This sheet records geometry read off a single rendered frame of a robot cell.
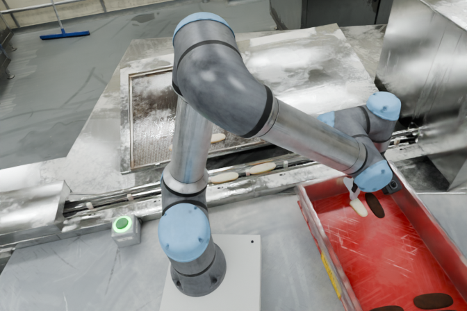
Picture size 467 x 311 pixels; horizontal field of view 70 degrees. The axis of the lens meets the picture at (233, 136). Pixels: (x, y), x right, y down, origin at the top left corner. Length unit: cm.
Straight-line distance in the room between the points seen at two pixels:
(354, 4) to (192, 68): 253
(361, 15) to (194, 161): 247
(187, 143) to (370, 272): 64
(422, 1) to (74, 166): 137
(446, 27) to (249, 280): 89
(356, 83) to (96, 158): 111
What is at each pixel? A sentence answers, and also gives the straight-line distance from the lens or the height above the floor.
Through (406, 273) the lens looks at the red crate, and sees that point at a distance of 110.
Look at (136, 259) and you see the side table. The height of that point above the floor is 82.
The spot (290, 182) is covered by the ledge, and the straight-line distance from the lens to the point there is 115.
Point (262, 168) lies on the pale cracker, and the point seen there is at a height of 86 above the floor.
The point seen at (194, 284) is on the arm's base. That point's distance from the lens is 91.
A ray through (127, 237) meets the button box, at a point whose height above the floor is 87.
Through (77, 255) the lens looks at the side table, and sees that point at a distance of 123.
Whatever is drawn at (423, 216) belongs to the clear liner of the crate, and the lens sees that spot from 111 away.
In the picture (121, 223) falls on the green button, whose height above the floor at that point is 91.
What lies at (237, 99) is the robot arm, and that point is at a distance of 50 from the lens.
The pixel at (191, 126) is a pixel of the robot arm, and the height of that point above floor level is 133.
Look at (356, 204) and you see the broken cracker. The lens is 117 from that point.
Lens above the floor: 178
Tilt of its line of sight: 45 degrees down
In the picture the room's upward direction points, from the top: 8 degrees counter-clockwise
